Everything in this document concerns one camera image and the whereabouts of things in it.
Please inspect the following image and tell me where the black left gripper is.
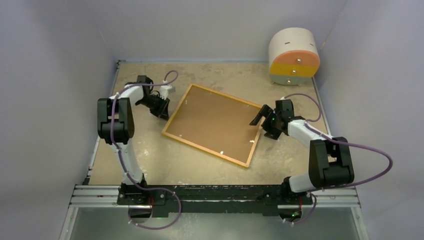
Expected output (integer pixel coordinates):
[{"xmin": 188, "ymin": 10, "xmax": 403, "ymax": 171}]
[{"xmin": 137, "ymin": 94, "xmax": 170, "ymax": 122}]

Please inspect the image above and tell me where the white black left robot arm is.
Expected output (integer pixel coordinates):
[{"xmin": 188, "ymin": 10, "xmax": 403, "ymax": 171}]
[{"xmin": 97, "ymin": 75, "xmax": 173, "ymax": 205}]

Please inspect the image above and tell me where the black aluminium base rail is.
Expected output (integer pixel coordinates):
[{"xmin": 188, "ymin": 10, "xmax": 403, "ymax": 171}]
[{"xmin": 70, "ymin": 184, "xmax": 360, "ymax": 220}]

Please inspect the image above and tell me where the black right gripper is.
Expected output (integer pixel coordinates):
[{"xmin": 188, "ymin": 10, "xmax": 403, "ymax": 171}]
[{"xmin": 250, "ymin": 104, "xmax": 282, "ymax": 140}]

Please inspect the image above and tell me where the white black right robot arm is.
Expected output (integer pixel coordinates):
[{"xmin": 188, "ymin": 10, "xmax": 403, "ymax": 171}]
[{"xmin": 250, "ymin": 99, "xmax": 355, "ymax": 204}]

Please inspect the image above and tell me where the yellow wooden picture frame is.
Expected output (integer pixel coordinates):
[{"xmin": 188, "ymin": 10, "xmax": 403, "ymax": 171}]
[{"xmin": 160, "ymin": 83, "xmax": 266, "ymax": 169}]

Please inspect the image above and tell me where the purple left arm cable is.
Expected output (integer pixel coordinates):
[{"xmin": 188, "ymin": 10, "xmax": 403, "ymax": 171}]
[{"xmin": 109, "ymin": 70, "xmax": 182, "ymax": 231}]

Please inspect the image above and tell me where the brown cardboard backing board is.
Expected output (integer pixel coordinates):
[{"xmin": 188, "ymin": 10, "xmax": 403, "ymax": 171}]
[{"xmin": 165, "ymin": 86, "xmax": 263, "ymax": 165}]

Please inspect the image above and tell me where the round three-drawer cabinet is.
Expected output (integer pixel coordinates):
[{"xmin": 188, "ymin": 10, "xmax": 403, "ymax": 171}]
[{"xmin": 268, "ymin": 27, "xmax": 320, "ymax": 86}]

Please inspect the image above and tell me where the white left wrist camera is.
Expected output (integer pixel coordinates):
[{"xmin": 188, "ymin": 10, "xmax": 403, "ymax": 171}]
[{"xmin": 159, "ymin": 84, "xmax": 176, "ymax": 100}]

